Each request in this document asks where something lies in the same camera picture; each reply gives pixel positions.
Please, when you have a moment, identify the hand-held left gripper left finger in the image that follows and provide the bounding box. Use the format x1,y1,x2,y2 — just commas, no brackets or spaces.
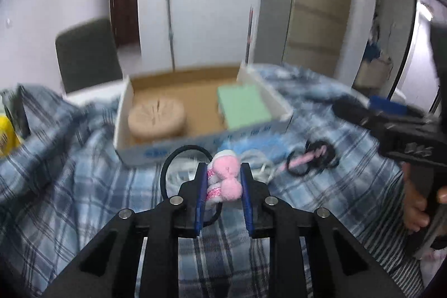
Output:
40,162,207,298

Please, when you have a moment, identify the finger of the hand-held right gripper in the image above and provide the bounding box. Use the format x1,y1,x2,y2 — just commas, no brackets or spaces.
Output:
368,95,428,120
332,97,399,141

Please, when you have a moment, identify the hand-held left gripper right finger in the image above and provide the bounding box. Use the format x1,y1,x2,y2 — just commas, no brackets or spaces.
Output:
240,163,407,298

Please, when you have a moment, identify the pink plush hair tie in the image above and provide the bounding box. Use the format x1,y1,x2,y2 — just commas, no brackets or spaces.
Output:
161,145,243,227

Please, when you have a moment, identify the white charger cable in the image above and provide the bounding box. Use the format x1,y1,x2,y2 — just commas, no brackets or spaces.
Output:
166,149,276,187

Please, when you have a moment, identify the thick black hair tie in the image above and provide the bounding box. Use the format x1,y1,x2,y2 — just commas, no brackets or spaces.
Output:
305,139,339,169

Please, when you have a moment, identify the blue tissue pack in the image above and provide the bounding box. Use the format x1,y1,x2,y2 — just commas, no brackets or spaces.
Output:
213,135,290,162

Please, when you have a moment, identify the green sponge pad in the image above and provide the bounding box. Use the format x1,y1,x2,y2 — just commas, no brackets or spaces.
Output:
217,84,273,129

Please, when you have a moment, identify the cardboard box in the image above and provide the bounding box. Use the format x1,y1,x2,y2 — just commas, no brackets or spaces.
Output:
113,62,294,168

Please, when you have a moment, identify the person's right hand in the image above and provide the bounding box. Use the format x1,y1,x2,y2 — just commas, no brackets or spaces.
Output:
401,162,447,234

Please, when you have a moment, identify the beige cabinet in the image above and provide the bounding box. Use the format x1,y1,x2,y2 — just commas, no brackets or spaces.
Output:
353,55,395,91

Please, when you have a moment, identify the blue cloth on cabinet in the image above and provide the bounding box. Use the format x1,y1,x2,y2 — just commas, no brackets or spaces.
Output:
365,40,383,61

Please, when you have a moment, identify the black framed glass door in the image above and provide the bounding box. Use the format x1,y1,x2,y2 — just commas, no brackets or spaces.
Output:
386,0,441,106

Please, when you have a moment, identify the grey striped clothing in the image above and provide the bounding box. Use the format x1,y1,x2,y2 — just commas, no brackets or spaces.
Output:
356,225,425,288

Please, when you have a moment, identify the blue plaid cloth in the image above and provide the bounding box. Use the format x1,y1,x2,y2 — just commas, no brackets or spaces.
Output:
0,62,420,298

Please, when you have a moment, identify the gold refrigerator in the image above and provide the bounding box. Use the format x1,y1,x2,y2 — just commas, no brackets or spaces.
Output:
258,0,355,78

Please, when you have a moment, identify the black chair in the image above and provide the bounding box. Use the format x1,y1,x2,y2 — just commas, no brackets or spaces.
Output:
55,18,123,94

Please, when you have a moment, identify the yellow bag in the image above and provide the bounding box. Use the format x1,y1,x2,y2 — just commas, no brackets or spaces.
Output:
0,115,22,159

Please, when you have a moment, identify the dark wooden door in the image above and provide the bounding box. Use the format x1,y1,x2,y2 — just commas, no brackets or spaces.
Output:
110,0,140,49

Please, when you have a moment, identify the pink broom handle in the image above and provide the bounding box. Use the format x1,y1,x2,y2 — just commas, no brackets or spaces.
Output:
244,6,255,65

